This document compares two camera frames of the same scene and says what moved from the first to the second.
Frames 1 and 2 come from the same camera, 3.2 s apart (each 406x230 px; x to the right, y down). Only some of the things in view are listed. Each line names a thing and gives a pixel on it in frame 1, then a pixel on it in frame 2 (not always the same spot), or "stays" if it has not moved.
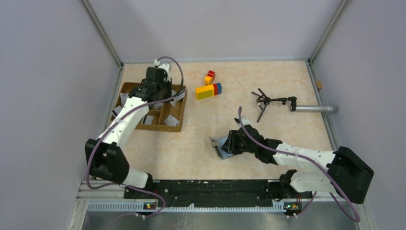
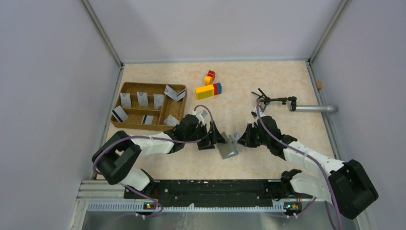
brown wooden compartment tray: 166,116 stays
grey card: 170,120 stays
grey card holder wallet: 217,144 stays
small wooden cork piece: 319,85 stays
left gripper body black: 165,89 → 209,140
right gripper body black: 237,146 → 254,137
